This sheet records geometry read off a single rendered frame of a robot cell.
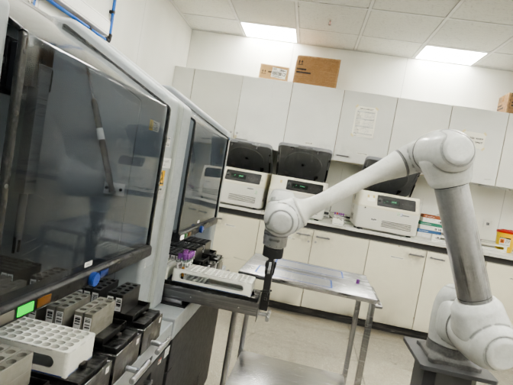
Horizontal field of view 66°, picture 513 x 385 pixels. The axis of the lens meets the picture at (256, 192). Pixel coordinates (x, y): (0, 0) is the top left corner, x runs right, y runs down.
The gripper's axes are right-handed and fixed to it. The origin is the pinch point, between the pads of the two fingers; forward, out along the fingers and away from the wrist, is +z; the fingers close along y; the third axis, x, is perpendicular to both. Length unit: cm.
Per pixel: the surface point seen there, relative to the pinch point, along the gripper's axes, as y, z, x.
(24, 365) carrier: 82, -7, -34
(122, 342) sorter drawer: 58, -2, -28
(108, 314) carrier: 53, -6, -34
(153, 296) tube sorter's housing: 17.3, 0.9, -36.0
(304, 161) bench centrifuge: -261, -64, 2
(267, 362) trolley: -62, 52, 4
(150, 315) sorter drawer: 39.6, -1.9, -28.3
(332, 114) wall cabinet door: -258, -114, 21
